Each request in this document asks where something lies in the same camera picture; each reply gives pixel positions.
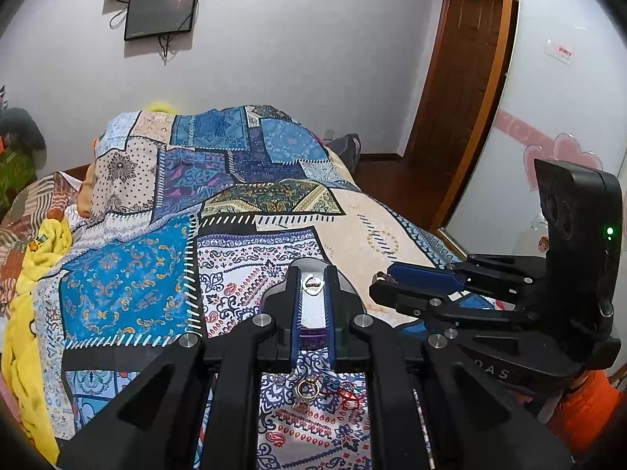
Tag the pink label sticker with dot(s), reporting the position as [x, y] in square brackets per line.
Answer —
[558, 51]

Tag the small black wall monitor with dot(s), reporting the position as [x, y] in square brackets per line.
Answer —
[160, 12]

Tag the white figure sticker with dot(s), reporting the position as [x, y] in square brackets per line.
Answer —
[533, 240]

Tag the orange striped blanket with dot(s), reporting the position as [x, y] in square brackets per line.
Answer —
[29, 205]

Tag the grey cloth bundle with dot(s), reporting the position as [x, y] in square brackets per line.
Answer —
[22, 127]

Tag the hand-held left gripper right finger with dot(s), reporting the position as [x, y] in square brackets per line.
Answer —
[330, 323]

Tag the blue patchwork blanket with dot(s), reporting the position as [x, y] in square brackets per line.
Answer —
[147, 264]

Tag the round grey jewelry box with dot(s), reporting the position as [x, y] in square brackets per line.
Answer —
[279, 298]

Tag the pink heart sticker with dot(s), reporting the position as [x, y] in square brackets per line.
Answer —
[563, 152]

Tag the brown wooden door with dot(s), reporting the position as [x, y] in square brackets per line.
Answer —
[465, 83]

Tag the person's right forearm orange sleeve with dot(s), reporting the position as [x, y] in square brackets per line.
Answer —
[588, 411]

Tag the white wardrobe sliding door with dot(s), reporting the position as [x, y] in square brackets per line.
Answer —
[563, 107]

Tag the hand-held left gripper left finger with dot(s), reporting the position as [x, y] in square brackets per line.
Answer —
[295, 313]

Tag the white wall socket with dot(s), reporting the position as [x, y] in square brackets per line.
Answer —
[329, 132]

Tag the dark bag on floor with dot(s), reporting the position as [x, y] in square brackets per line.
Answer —
[345, 152]

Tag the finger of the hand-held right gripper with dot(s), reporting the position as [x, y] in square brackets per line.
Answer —
[406, 298]
[426, 276]

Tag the green cloth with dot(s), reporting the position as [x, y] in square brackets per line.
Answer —
[12, 174]

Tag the yellow fleece blanket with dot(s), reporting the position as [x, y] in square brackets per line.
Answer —
[29, 352]

